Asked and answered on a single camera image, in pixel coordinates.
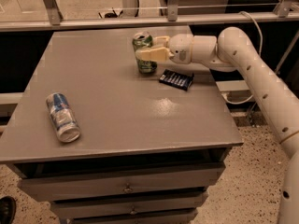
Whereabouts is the grey drawer cabinet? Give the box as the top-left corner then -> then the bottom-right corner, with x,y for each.
0,25 -> 245,224

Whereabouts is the top grey drawer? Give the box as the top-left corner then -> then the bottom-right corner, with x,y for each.
20,162 -> 225,202

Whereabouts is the white cable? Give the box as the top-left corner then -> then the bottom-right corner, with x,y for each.
221,10 -> 264,105

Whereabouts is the green soda can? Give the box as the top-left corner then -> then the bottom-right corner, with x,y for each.
132,32 -> 157,75

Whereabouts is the bottom grey drawer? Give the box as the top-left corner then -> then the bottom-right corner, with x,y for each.
72,208 -> 197,224

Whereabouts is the dark blue snack packet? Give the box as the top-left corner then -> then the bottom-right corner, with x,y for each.
159,69 -> 194,91

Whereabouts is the dark floor fixture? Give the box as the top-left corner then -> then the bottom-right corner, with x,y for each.
98,9 -> 123,19

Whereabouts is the grey metal railing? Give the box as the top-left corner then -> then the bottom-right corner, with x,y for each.
0,0 -> 299,32

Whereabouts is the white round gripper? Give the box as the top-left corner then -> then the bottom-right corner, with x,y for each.
135,34 -> 193,64

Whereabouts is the black shoe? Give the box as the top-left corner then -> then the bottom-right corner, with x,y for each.
0,196 -> 16,224

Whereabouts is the blue silver energy drink can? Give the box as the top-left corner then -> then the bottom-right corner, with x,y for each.
46,93 -> 80,143

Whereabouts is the middle grey drawer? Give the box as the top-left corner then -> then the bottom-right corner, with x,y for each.
51,191 -> 207,218

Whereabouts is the grey drawer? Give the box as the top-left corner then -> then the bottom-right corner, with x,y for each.
51,191 -> 207,218
72,208 -> 197,224
20,162 -> 225,202

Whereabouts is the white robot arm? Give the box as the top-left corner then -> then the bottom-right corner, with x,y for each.
135,27 -> 299,224

